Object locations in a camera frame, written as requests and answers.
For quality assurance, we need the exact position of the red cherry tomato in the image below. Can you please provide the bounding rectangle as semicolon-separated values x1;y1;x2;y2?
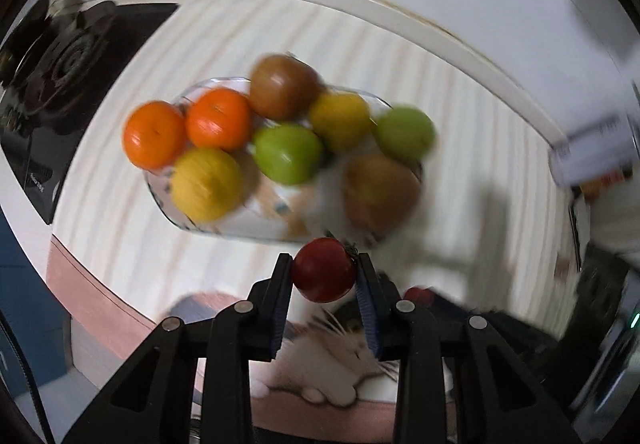
404;287;435;306
292;237;356;303

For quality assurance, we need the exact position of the yellow orange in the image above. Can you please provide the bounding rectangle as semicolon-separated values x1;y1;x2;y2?
307;92;373;155
170;148;244;223

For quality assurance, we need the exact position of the orange tangerine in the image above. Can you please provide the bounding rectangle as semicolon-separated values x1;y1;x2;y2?
122;100;188;171
186;87;253;152

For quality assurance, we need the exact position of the green apple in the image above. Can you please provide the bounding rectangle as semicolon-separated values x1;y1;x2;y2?
253;123;323;186
374;106;437;164

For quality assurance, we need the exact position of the dark red apple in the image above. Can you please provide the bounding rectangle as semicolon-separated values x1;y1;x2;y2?
248;54;324;121

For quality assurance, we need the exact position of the blue kitchen cabinet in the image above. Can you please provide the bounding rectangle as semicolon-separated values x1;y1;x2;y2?
1;219;70;386

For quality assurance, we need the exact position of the striped table cloth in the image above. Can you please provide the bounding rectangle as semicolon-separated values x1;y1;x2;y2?
46;0;578;358

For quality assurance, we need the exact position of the cat shaped coaster mat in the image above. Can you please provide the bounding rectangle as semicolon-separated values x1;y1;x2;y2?
169;290;457;408

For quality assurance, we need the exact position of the floral oval ceramic plate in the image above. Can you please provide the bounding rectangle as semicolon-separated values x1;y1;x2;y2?
142;75;424;247

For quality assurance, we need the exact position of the black gas stove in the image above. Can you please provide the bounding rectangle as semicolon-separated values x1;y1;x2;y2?
1;0;178;224

